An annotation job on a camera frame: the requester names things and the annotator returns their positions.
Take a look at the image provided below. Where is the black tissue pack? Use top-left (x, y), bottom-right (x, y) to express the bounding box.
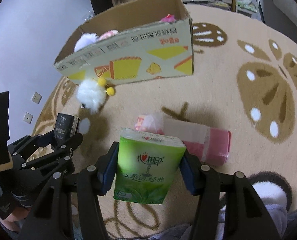
top-left (51, 113), bottom-right (80, 150)

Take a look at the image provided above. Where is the white fluffy plush with pompoms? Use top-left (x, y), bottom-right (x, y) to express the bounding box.
top-left (76, 77), bottom-right (116, 135)

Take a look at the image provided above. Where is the pink tissue pack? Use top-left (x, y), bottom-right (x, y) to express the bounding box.
top-left (135, 113), bottom-right (231, 166)

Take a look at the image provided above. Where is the green tissue pack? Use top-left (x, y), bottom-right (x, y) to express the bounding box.
top-left (114, 128), bottom-right (186, 204)

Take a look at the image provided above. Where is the white-haired plush doll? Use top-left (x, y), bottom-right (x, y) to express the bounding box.
top-left (74, 33), bottom-right (99, 52)

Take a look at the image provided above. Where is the pink strawberry bear plush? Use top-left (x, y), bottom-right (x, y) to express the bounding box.
top-left (160, 14), bottom-right (176, 23)

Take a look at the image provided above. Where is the person's left hand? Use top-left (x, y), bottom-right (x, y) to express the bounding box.
top-left (0, 211), bottom-right (27, 232)

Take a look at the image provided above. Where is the pink swirl roll plush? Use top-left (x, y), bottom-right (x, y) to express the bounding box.
top-left (98, 30), bottom-right (119, 41)

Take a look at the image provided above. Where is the plastic bag of toys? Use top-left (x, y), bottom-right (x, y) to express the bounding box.
top-left (82, 10), bottom-right (95, 22)

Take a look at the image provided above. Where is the beige patterned carpet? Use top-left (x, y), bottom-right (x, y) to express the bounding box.
top-left (31, 3), bottom-right (297, 240)

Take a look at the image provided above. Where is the cardboard box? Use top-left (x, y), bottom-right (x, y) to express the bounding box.
top-left (54, 0), bottom-right (193, 85)

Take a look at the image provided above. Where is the lower wall socket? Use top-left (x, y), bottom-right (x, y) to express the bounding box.
top-left (23, 112), bottom-right (34, 124)

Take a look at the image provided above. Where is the wall socket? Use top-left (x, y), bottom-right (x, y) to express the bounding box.
top-left (31, 92), bottom-right (42, 104)
top-left (23, 112), bottom-right (34, 124)

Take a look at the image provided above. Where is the upper wall socket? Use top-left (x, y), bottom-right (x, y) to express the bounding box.
top-left (31, 92), bottom-right (42, 104)

